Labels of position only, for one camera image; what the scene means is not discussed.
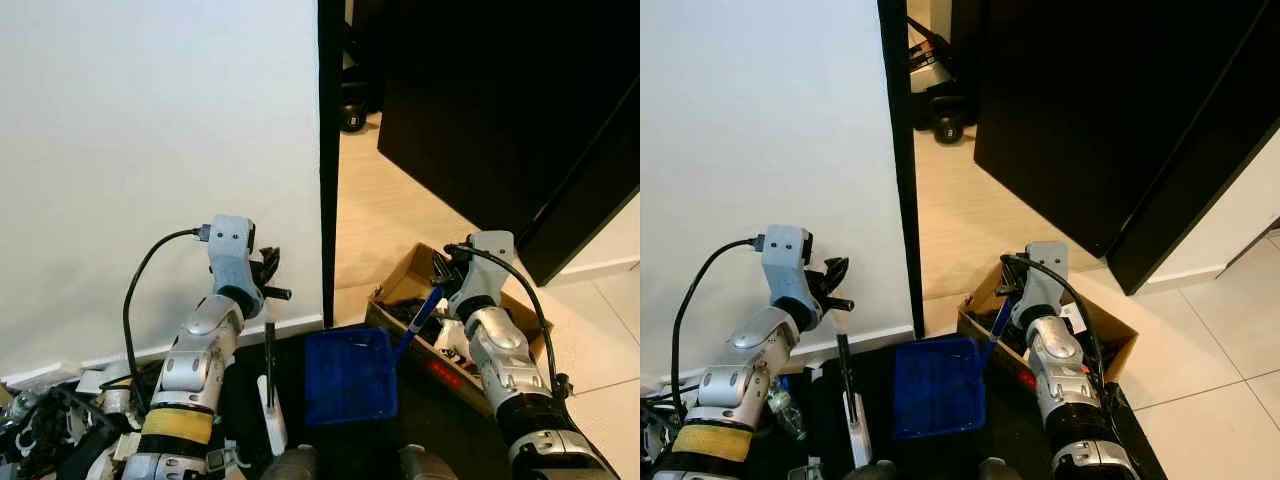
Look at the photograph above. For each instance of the blue plastic dustpan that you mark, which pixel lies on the blue plastic dustpan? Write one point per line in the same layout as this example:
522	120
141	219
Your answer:
935	390
345	380

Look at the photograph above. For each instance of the black and white broom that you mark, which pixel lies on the black and white broom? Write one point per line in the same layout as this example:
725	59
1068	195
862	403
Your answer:
272	420
858	430

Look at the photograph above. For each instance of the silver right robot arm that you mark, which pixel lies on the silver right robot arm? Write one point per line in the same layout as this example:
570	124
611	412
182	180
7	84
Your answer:
1060	360
500	355

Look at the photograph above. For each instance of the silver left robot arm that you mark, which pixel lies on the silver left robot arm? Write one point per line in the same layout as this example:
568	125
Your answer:
205	345
745	360

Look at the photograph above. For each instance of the brown cardboard box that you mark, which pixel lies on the brown cardboard box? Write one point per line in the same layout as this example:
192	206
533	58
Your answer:
410	275
1112	335

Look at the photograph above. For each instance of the clear plastic bottle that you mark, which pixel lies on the clear plastic bottle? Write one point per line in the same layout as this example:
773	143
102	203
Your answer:
785	412

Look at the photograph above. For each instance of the black office chair base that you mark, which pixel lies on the black office chair base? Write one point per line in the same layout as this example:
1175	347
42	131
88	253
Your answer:
946	118
352	110

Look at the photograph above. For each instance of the black door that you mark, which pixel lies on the black door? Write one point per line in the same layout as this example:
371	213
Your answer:
500	100
1080	100

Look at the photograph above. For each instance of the robot right leg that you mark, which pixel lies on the robot right leg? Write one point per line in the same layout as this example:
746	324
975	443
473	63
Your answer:
420	468
996	470

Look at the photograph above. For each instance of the black equipment pile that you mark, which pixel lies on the black equipment pile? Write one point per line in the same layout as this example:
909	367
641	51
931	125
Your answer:
50	435
660	432

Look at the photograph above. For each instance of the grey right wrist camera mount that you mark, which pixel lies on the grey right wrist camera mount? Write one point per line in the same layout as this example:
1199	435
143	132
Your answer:
488	265
1045	270

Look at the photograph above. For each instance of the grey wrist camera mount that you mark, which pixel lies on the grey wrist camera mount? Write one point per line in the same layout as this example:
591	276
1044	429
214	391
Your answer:
785	255
1045	270
230	250
488	265

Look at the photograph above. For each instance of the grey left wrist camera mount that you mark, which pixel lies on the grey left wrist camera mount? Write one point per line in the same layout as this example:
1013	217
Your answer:
785	255
230	250

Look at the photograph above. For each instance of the black door frame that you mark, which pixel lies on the black door frame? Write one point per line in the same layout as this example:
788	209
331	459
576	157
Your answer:
900	150
328	150

